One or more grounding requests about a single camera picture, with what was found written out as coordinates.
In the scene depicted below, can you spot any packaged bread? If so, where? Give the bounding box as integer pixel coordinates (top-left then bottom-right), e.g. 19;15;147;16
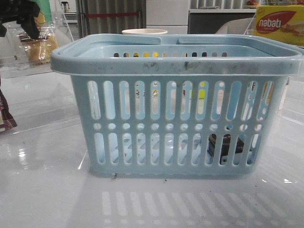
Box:
13;27;59;66

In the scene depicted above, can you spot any yellow nabati wafer box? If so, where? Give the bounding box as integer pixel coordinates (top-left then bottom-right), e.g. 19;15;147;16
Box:
250;5;304;46

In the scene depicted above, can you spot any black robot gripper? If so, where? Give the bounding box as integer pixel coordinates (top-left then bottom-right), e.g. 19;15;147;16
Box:
0;0;40;39

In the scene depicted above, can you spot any clear acrylic stand right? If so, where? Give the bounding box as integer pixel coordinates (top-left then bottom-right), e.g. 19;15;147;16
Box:
244;14;256;35

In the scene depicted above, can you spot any white paper cup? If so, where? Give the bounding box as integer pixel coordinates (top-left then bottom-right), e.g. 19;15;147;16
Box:
122;28;168;35

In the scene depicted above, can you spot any dark tissue pack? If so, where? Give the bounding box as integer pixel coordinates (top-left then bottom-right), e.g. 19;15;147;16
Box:
206;133;246;165

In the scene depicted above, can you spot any green and yellow snack bag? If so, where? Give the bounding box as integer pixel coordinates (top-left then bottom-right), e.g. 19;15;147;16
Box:
34;0;53;28

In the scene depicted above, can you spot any light blue plastic basket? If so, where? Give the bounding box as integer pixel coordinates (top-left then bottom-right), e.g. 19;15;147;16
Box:
51;34;304;175

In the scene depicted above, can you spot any dark red snack packet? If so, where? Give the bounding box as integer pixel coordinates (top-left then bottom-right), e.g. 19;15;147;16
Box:
0;91;17;133

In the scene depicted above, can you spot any clear acrylic display shelf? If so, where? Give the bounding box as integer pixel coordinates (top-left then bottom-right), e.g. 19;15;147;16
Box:
0;11;73;78

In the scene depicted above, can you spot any white drawer cabinet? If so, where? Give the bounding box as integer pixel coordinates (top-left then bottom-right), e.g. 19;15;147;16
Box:
146;0;190;34

